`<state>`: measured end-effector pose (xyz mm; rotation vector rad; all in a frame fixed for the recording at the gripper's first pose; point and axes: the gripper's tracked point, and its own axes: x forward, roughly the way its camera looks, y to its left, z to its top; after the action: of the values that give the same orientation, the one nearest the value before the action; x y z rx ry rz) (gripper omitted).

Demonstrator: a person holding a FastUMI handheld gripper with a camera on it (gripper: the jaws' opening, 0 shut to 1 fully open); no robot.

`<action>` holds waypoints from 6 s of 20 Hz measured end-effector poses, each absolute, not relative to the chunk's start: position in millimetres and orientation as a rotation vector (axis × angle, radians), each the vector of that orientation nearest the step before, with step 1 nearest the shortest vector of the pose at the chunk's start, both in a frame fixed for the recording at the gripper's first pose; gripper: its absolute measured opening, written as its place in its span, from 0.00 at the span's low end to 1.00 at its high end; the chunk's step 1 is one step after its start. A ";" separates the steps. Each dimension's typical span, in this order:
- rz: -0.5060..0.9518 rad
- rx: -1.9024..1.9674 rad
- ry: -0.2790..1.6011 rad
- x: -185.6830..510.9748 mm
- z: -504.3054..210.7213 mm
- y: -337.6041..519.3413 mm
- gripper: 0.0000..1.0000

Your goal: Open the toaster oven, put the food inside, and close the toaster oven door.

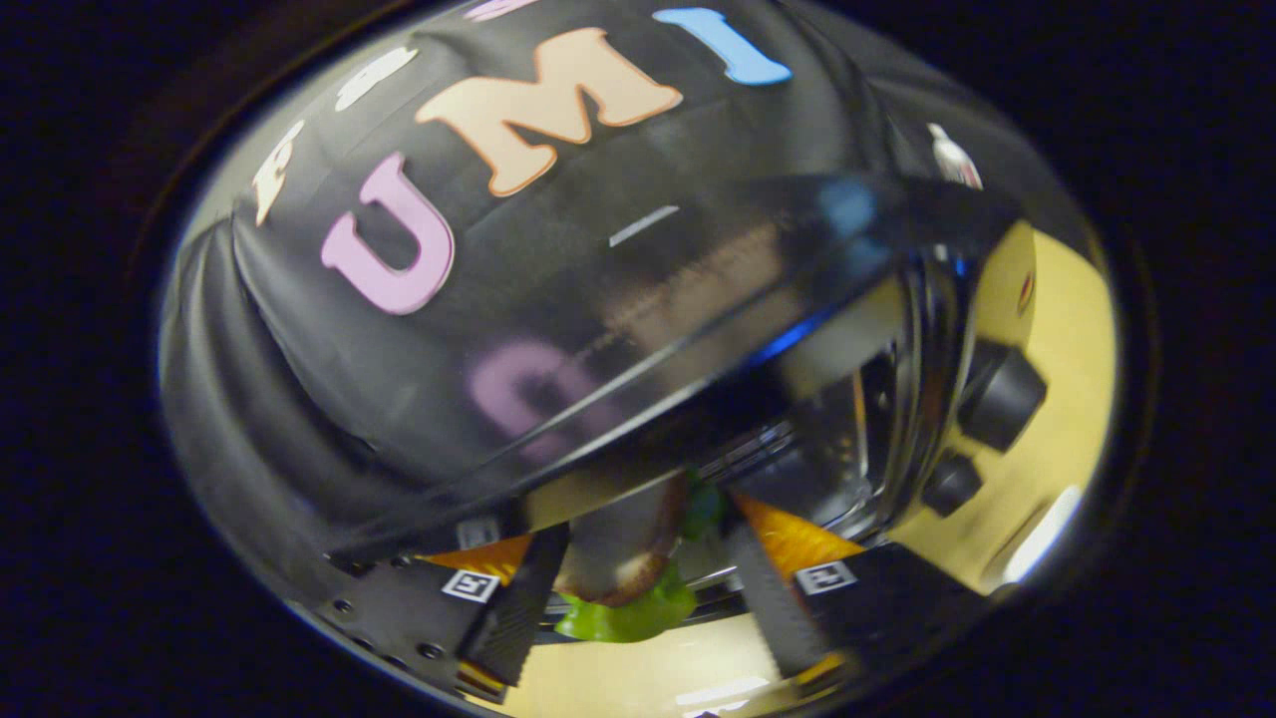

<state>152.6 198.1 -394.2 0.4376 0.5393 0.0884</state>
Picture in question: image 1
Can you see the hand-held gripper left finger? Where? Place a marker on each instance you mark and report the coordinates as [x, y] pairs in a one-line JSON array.
[[518, 608]]

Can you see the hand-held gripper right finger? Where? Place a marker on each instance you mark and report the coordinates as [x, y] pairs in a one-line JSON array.
[[773, 608]]

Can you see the white bread lettuce sandwich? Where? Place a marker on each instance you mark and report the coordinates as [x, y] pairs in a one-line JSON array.
[[623, 543]]

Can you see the black toaster oven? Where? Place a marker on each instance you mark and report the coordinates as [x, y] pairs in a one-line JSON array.
[[698, 299]]

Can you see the black backdrop cloth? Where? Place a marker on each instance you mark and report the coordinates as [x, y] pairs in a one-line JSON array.
[[299, 329]]

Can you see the pink white spray bottle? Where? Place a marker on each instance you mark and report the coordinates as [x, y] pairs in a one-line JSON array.
[[952, 160]]

